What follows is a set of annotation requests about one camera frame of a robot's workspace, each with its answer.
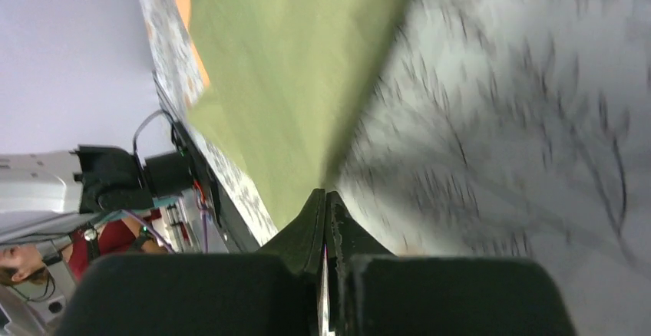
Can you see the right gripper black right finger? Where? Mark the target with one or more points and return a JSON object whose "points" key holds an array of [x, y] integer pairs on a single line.
{"points": [[373, 292]]}

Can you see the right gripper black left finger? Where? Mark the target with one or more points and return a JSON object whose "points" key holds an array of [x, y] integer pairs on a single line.
{"points": [[262, 293]]}

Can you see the brown kraft wrapping paper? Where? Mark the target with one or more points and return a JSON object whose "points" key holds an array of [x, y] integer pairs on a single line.
{"points": [[285, 82]]}

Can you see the floral patterned table mat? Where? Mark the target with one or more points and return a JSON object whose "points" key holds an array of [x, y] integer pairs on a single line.
{"points": [[518, 127]]}

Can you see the person in red shirt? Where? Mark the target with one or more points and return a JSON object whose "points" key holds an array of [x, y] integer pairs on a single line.
{"points": [[25, 270]]}

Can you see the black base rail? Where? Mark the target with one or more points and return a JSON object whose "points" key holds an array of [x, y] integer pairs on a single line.
{"points": [[212, 221]]}

